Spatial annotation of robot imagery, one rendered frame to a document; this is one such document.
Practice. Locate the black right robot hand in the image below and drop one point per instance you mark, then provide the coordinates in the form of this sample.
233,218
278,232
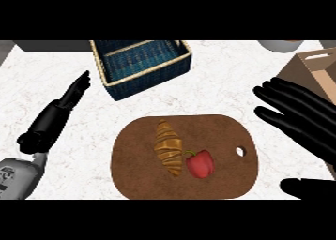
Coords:
309,115

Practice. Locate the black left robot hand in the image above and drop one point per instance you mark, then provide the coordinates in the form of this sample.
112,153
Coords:
49,122

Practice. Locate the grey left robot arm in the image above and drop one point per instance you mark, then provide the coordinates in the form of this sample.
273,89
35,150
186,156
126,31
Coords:
10,179

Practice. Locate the brown cardboard box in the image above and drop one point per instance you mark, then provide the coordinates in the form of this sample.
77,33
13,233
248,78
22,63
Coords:
316,75

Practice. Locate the red bell pepper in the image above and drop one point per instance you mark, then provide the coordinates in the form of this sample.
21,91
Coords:
199,164

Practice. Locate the brown wooden cutting board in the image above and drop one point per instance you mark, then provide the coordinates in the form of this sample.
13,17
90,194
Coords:
183,156

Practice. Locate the grey round pot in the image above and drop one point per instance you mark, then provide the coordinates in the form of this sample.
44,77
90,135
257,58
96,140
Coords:
281,45

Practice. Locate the grey flat appliance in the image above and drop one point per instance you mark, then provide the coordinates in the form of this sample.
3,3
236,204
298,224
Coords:
52,45

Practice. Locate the golden brown croissant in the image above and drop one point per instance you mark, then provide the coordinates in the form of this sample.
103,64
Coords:
167,146

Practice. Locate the blue wicker basket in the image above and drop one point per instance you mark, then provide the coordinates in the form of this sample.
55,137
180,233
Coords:
142,67

